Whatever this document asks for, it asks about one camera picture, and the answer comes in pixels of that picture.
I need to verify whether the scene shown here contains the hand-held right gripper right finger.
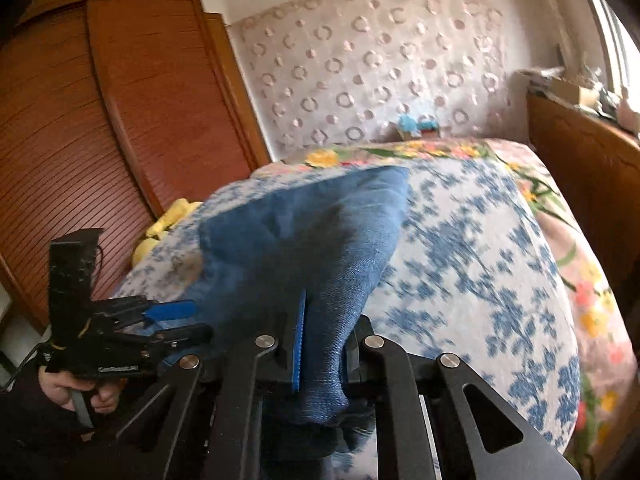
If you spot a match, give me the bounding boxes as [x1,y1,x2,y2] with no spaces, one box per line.
[342,315,581,480]

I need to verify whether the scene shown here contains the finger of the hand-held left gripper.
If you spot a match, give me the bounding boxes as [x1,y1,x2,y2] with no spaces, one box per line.
[150,324,215,348]
[140,300,198,323]

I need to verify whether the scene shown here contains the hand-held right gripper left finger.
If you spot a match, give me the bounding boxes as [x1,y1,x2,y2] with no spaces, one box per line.
[115,287,308,480]

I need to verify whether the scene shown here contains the blue denim pants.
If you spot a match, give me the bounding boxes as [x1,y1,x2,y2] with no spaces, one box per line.
[165,165,411,461]

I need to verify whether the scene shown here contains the person's left forearm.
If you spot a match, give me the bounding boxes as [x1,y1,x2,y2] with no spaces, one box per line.
[0,360,131,480]

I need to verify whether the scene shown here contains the person's left hand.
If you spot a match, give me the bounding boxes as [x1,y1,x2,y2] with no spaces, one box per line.
[40,372,123,413]

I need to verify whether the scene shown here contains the yellow plush toy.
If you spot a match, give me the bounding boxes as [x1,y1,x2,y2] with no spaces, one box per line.
[131,199,203,266]

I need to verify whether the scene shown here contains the blue and white flowered bedsheet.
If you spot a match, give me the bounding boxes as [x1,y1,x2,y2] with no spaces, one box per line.
[112,157,583,456]

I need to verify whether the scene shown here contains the wooden wardrobe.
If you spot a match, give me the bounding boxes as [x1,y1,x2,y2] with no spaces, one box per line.
[0,0,273,336]

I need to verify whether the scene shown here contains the beige flowered blanket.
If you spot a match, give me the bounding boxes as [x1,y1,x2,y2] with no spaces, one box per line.
[282,137,636,461]

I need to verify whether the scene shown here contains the wooden cabinet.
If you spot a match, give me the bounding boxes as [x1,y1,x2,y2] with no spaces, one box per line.
[525,92,640,356]

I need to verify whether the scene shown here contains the white curtain with circles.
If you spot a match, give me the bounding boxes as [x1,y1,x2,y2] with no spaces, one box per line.
[232,0,566,163]

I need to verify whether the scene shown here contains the pile of papers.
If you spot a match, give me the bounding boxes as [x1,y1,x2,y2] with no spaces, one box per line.
[515,67,566,96]

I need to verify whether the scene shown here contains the beige open box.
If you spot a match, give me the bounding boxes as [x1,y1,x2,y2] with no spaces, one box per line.
[552,82,603,108]

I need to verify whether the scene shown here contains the window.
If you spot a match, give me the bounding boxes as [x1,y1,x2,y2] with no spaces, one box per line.
[580,0,640,96]

